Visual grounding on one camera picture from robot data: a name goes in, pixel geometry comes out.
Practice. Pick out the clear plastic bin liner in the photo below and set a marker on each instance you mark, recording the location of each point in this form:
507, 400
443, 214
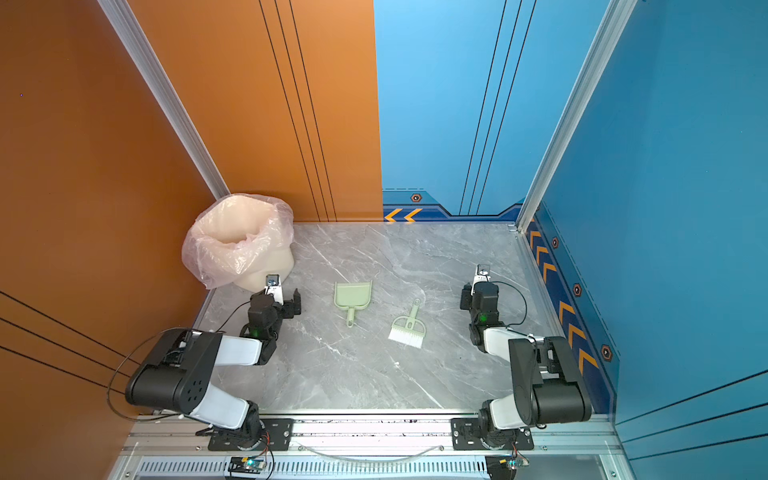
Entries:
234, 240

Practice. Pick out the cream trash bin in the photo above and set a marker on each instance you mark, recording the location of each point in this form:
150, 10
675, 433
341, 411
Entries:
258, 252

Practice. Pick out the controller board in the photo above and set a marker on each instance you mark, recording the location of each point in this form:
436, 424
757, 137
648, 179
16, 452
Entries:
505, 467
247, 467

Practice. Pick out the aluminium corner post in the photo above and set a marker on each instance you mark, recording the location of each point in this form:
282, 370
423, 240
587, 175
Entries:
129, 31
608, 34

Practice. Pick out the left controller board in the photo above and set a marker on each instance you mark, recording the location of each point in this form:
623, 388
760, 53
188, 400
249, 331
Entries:
247, 467

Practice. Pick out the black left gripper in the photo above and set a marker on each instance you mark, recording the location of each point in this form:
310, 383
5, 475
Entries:
287, 307

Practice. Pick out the green dustpan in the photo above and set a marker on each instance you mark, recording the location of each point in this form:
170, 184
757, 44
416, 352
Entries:
352, 297

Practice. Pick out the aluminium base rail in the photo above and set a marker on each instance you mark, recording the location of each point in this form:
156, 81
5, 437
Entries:
367, 444

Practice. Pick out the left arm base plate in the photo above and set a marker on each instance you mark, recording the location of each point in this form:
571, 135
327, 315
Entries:
273, 434

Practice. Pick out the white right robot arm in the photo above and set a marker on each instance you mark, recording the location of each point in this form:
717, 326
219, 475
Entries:
547, 386

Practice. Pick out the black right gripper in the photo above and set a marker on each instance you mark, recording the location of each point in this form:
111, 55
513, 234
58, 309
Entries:
466, 296

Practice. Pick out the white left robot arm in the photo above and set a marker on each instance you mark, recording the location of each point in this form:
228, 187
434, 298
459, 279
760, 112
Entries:
176, 373

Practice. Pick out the aluminium corner post left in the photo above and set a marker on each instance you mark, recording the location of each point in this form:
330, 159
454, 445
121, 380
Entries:
129, 31

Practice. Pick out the aluminium corner post right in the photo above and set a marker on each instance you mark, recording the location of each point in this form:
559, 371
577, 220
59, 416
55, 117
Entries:
608, 34

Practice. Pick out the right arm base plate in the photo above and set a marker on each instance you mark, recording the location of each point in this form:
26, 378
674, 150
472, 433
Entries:
468, 434

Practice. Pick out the green hand brush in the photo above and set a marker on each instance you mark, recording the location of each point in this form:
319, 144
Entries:
409, 330

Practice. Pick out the right controller board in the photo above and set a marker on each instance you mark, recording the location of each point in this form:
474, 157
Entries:
505, 467

